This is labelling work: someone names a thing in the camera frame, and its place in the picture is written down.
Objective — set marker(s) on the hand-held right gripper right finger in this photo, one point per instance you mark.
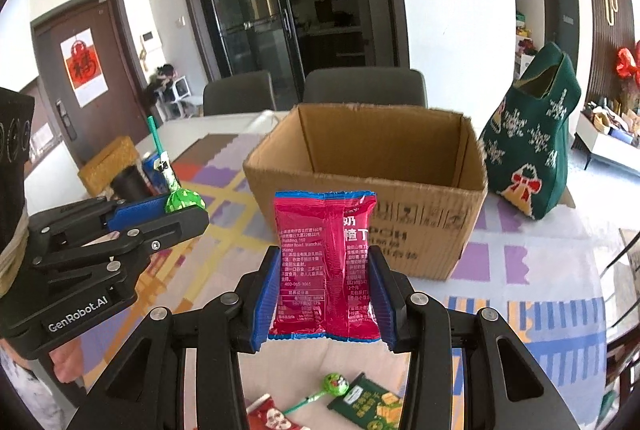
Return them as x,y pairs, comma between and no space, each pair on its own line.
385,305

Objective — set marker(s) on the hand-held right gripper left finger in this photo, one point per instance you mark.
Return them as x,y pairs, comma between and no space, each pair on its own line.
266,305

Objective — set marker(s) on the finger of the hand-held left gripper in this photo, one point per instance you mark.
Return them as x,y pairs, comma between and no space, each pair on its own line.
135,214
165,230

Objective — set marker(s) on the green lollipop with label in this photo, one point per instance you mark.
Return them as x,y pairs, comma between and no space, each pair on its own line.
184,201

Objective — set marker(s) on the pink snack packet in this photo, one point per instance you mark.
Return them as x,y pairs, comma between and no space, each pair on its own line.
325,270

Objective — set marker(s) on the brown cardboard box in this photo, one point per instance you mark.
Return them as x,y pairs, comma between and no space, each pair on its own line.
360,190

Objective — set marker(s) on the person's left hand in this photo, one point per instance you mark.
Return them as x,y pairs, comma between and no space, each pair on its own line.
69,360

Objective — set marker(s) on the black mug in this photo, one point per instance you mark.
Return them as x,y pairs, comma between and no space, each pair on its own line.
131,184

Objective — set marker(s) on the blue soda can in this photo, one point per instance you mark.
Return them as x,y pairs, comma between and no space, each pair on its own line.
152,170

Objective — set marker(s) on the golden tissue box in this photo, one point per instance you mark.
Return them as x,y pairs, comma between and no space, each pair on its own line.
107,163

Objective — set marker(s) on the dark green chips packet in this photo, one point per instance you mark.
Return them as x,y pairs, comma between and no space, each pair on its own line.
370,405

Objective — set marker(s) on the red snack packet with face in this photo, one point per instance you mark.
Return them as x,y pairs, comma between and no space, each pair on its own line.
272,417

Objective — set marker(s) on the white small shelf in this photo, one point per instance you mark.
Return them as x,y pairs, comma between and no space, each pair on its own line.
180,98

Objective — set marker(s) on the black and white plush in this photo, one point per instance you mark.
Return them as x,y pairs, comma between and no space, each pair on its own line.
159,78

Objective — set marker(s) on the brown entrance door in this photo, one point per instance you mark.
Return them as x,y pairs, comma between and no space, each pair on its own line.
115,75

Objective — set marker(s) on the colourful patterned tablecloth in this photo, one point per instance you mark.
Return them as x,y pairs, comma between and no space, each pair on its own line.
525,290

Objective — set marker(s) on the red and white door poster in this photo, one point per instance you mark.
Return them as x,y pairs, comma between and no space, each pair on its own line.
84,66

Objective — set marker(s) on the grey dining chair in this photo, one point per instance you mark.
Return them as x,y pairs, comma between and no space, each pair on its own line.
365,85
240,93

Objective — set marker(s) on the white intercom panel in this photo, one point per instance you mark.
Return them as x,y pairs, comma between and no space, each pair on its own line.
148,37

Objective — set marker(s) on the green christmas knit bag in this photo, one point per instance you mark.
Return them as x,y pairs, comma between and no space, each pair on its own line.
530,135

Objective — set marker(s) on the brown wooden chair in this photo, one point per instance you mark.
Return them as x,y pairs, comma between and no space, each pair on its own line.
625,310

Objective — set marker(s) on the small light green packet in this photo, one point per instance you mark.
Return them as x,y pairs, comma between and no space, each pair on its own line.
607,410

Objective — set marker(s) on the black framed glass door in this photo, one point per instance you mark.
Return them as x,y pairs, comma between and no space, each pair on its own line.
280,0

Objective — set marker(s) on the white low cabinet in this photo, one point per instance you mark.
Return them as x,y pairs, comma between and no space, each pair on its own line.
607,140

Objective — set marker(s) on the cluttered shelf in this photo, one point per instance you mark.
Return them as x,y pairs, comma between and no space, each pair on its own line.
527,45

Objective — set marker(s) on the red foil balloons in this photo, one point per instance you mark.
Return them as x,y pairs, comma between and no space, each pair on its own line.
629,63

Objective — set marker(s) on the dark interior door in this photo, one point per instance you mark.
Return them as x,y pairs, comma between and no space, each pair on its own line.
557,0

